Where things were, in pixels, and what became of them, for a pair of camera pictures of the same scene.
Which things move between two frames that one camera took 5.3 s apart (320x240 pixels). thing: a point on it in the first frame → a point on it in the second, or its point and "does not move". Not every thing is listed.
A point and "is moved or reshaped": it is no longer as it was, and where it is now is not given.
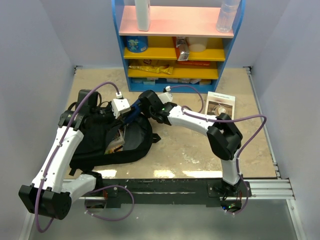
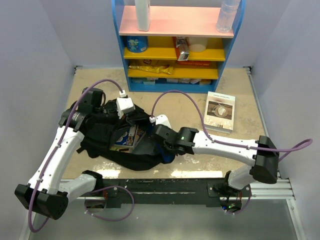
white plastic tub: (197, 44) does not move
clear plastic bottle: (226, 15) does not move
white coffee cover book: (217, 103) does not move
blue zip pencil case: (135, 108) → (167, 158)
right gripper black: (144, 111) → (168, 127)
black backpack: (90, 154) is moved or reshaped
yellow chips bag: (147, 65) does not move
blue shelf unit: (182, 47) does not move
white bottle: (143, 14) does not move
